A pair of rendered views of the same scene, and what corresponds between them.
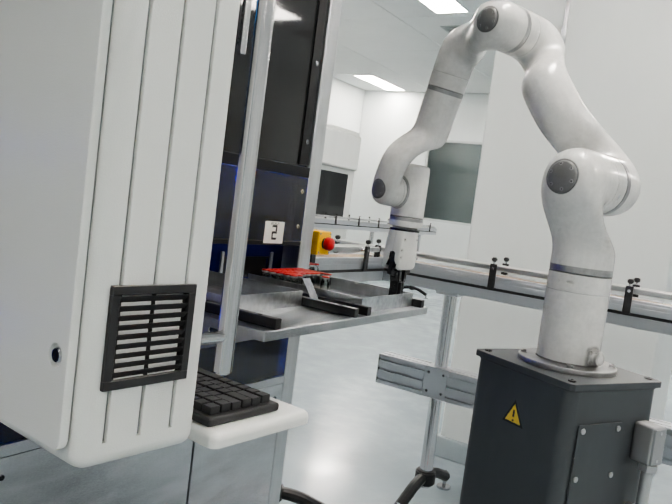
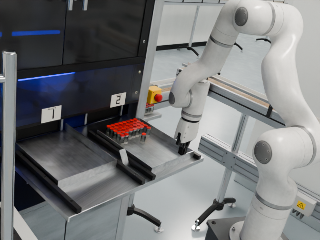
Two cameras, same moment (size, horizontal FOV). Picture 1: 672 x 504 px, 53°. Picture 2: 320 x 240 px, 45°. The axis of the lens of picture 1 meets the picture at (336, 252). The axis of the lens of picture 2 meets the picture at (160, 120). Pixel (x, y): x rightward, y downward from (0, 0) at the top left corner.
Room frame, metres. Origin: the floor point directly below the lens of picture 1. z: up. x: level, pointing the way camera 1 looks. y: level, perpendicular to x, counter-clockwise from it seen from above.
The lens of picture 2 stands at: (0.30, -0.22, 1.70)
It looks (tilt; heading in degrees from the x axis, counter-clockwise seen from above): 25 degrees down; 7
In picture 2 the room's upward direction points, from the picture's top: 11 degrees clockwise
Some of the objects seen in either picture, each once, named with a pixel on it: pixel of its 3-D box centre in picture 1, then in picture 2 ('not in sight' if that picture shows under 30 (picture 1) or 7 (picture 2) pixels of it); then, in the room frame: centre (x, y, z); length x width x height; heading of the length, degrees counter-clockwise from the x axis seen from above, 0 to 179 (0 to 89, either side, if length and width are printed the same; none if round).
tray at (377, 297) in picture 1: (330, 290); (145, 143); (1.74, 0.00, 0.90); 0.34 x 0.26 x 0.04; 58
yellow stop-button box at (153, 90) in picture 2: (315, 241); (151, 94); (2.07, 0.07, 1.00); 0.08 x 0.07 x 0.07; 58
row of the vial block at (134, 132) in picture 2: (303, 281); (132, 133); (1.78, 0.07, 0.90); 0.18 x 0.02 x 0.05; 148
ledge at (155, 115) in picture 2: not in sight; (144, 112); (2.11, 0.09, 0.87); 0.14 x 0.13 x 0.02; 58
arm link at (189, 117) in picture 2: (406, 223); (191, 114); (1.72, -0.17, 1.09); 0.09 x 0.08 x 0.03; 148
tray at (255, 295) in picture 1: (206, 287); (62, 152); (1.51, 0.28, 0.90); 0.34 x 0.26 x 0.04; 58
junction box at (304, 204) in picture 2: not in sight; (303, 204); (2.24, -0.87, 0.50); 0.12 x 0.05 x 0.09; 58
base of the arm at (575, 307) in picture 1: (573, 319); (265, 220); (1.35, -0.49, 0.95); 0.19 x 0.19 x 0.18
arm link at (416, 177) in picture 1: (409, 190); (195, 95); (1.71, -0.16, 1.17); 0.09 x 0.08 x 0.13; 131
